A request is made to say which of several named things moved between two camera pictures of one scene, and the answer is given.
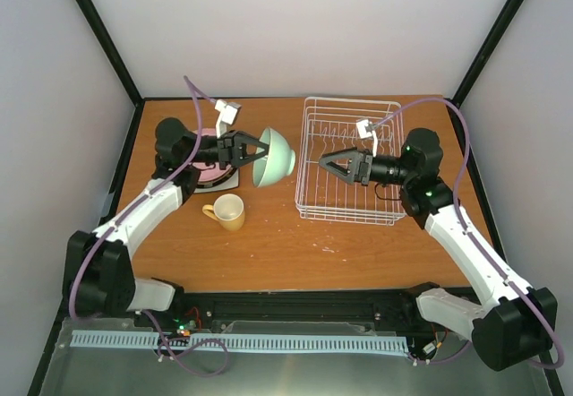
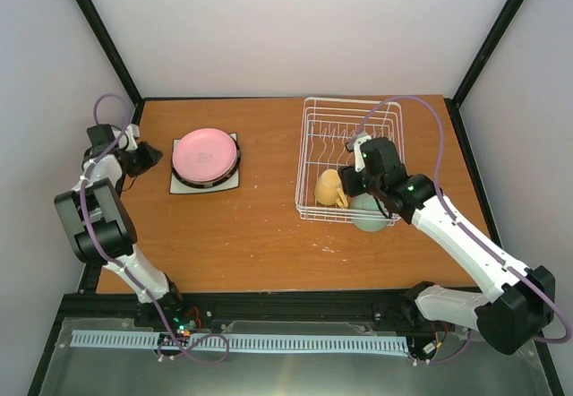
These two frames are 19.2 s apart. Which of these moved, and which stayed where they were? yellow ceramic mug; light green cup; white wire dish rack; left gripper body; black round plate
Moved: left gripper body; yellow ceramic mug; light green cup
Stayed: black round plate; white wire dish rack
